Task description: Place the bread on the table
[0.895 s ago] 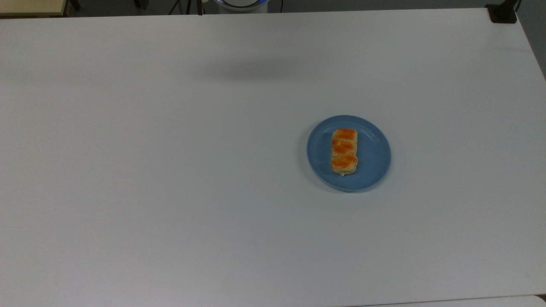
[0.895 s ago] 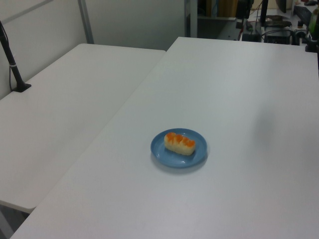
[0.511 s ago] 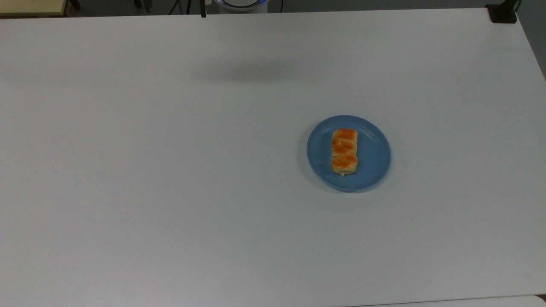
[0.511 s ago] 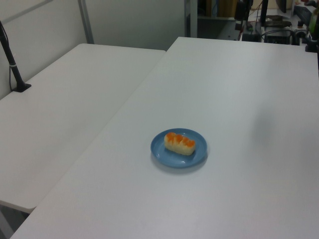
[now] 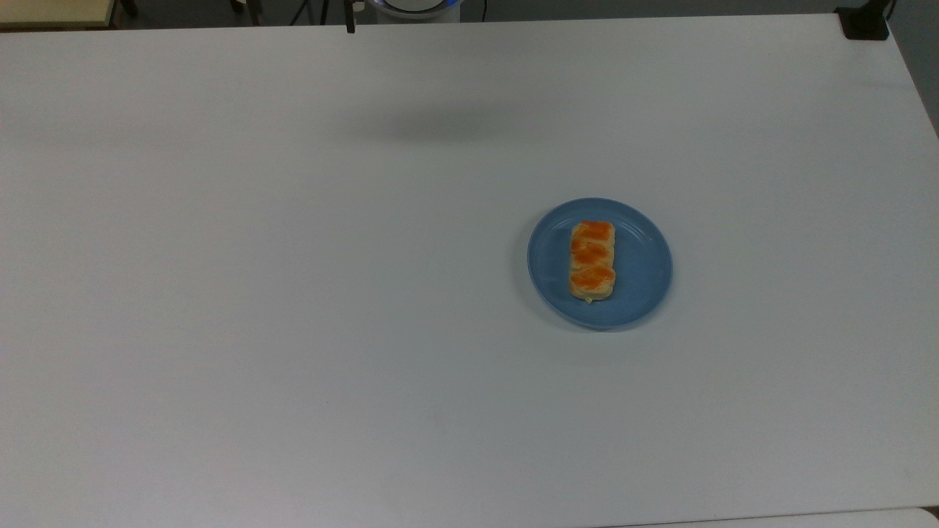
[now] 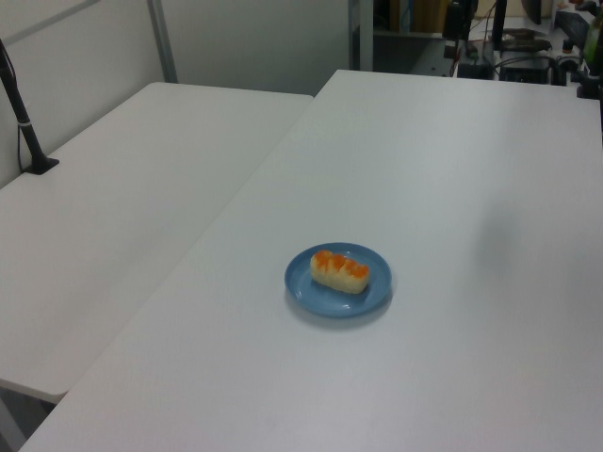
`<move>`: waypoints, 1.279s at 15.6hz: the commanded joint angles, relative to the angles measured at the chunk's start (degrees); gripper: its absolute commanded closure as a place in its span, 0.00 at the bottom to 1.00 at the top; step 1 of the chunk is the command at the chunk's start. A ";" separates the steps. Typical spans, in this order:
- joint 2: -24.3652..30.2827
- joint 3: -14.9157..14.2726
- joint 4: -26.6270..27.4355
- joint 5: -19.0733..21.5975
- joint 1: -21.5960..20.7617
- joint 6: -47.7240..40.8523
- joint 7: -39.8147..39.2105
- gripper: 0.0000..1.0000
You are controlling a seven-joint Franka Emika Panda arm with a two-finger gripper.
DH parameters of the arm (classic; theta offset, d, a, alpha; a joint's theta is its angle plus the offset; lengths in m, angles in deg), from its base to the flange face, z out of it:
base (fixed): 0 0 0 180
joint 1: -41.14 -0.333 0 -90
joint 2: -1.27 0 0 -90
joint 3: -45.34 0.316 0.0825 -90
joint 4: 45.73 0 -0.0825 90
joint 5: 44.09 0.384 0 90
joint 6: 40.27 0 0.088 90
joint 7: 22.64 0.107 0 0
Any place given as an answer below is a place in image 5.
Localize orange glazed bread loaf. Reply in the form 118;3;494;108
569;220;617;304

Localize blue round plate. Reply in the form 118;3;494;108
527;197;673;331

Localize black tripod legs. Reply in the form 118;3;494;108
289;0;332;27

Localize white adjoining table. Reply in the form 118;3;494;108
602;507;939;528

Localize yellow wooden table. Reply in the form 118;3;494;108
0;0;119;31

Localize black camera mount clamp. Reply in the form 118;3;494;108
835;0;898;42

